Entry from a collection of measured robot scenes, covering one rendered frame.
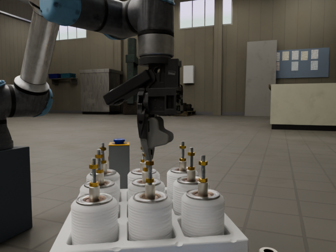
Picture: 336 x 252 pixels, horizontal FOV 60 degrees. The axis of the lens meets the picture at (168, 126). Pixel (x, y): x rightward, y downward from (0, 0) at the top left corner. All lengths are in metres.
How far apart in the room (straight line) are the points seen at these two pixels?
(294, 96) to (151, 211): 4.86
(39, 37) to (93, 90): 10.98
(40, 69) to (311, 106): 4.74
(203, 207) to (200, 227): 0.04
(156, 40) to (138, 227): 0.38
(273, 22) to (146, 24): 10.82
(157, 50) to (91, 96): 11.49
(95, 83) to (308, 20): 7.99
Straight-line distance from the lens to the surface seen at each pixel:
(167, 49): 0.60
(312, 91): 5.38
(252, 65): 10.87
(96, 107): 11.92
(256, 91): 10.67
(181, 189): 0.75
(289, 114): 5.36
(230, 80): 11.18
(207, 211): 0.64
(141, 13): 0.62
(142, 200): 0.63
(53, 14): 0.60
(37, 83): 1.12
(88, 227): 0.63
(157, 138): 0.60
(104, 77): 11.74
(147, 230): 0.63
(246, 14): 11.53
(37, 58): 1.08
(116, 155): 1.01
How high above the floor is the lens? 0.46
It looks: 5 degrees down
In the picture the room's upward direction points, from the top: straight up
